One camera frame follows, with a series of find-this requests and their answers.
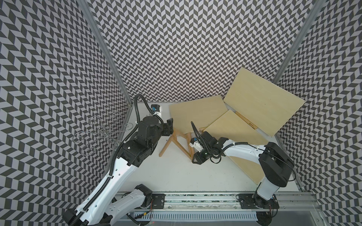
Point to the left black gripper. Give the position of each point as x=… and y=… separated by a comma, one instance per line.
x=167, y=128

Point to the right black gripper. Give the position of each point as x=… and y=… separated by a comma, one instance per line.
x=200, y=158

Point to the light plywood board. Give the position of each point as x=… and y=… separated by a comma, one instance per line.
x=266, y=105
x=231, y=126
x=202, y=112

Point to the wooden easel with label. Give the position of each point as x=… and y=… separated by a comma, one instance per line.
x=246, y=120

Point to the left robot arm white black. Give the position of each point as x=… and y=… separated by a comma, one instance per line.
x=99, y=209

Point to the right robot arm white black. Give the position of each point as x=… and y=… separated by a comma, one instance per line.
x=277, y=166

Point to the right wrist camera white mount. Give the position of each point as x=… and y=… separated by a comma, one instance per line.
x=194, y=143

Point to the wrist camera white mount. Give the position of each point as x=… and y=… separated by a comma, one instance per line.
x=156, y=109
x=194, y=143

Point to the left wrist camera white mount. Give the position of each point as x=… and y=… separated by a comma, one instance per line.
x=156, y=109

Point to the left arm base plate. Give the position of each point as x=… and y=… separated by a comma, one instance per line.
x=152, y=201

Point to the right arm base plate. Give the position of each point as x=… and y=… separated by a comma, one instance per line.
x=254, y=201

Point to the wire whisk rack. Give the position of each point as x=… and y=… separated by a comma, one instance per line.
x=88, y=140

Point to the aluminium front rail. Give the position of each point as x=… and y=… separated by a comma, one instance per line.
x=226, y=201

